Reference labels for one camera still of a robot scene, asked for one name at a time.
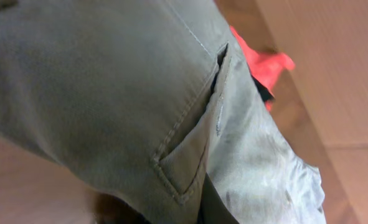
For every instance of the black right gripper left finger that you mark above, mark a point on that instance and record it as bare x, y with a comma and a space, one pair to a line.
112, 210

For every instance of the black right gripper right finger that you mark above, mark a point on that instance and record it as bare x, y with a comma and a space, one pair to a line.
212, 209

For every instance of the khaki shorts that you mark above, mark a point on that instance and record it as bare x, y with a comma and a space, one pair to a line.
142, 100

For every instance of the black garment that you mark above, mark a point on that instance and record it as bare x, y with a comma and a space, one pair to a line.
263, 91

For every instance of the red garment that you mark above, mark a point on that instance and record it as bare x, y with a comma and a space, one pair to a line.
265, 67

